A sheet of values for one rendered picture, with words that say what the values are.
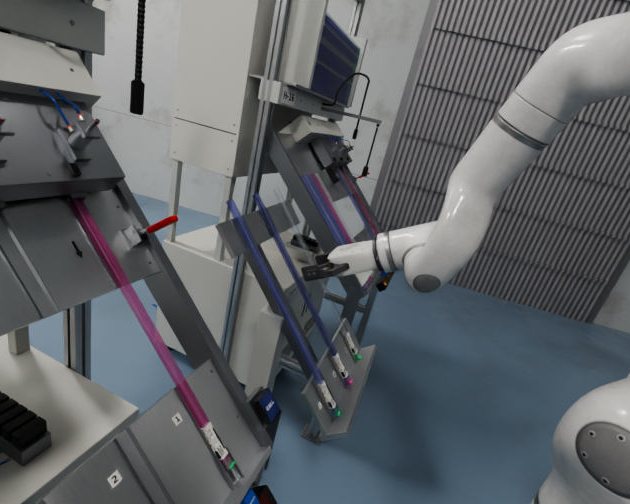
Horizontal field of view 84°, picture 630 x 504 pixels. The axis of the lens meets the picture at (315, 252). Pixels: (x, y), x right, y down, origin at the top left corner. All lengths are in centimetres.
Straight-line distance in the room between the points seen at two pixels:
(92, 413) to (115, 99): 411
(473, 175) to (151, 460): 64
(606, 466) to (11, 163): 73
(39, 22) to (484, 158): 70
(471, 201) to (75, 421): 87
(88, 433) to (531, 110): 96
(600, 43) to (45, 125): 72
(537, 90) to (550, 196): 346
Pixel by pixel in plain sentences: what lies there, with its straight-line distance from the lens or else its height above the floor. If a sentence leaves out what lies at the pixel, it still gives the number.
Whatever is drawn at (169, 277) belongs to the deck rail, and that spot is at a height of 98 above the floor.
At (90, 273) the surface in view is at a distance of 62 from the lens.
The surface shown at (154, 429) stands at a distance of 61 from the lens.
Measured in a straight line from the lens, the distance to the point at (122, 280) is 62.
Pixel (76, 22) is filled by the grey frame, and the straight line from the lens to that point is 77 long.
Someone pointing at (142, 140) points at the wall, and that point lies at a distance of 459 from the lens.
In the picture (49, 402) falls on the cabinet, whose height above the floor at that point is 62.
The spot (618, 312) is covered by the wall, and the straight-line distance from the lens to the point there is 479.
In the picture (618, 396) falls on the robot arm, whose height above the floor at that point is 111.
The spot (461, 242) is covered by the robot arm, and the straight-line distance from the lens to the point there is 62.
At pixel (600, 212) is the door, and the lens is 426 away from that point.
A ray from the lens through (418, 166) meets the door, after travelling 371.
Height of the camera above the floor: 129
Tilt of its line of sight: 20 degrees down
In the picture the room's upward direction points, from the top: 14 degrees clockwise
